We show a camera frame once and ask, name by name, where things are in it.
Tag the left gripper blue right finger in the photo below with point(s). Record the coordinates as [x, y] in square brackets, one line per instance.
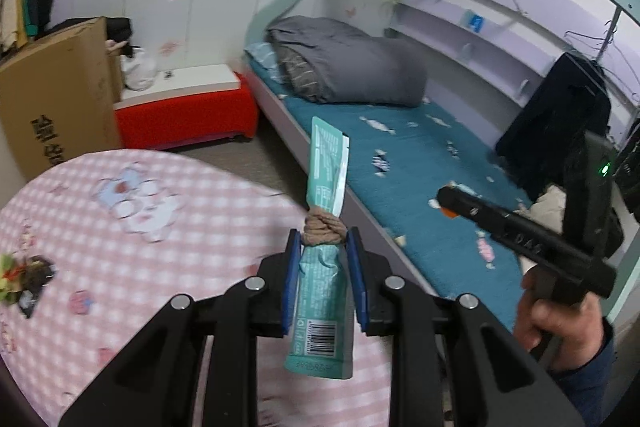
[355, 256]

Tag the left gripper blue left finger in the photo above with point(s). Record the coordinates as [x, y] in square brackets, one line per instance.
[293, 252]

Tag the teal knotted wrapper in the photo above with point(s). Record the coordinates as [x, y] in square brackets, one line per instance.
[322, 337]

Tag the black gold snack wrapper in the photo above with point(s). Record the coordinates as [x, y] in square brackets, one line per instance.
[37, 274]

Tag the green plush leaf toy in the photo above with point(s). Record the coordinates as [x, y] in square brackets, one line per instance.
[10, 270]

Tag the person's blue sleeve forearm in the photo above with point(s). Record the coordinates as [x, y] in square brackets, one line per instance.
[585, 386]

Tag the person's right hand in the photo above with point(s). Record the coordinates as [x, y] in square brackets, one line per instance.
[580, 327]

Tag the pink white crumpled cloth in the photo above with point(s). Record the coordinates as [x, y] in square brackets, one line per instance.
[548, 210]

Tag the orange plastic cap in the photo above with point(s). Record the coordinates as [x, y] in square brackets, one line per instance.
[449, 213]

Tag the black garment on bed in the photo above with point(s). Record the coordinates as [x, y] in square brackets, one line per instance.
[571, 100]

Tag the pink checkered round tablecloth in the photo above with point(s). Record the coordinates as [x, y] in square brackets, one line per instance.
[125, 231]

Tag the red bench with white top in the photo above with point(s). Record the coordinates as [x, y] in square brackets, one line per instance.
[187, 106]

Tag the grey folded duvet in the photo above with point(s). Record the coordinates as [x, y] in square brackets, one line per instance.
[330, 62]

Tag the white plastic bag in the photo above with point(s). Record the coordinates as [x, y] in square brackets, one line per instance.
[139, 71]

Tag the large brown cardboard box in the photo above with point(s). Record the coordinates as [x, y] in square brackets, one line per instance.
[57, 99]

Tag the hanging clothes row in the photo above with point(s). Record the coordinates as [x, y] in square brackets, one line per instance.
[23, 21]

